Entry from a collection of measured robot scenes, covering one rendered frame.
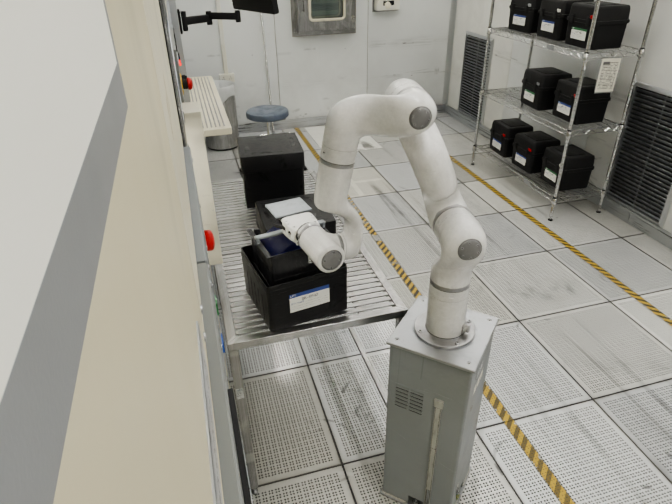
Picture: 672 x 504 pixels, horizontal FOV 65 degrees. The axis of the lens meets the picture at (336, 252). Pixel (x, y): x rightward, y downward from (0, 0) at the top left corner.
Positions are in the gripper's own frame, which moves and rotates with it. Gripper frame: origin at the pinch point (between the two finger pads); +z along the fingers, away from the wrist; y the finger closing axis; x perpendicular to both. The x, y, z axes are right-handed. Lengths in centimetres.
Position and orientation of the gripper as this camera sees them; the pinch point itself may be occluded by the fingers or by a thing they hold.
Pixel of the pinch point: (289, 213)
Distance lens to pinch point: 166.6
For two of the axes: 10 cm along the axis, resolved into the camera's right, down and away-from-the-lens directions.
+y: 9.0, -2.5, 3.6
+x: -0.3, -8.6, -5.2
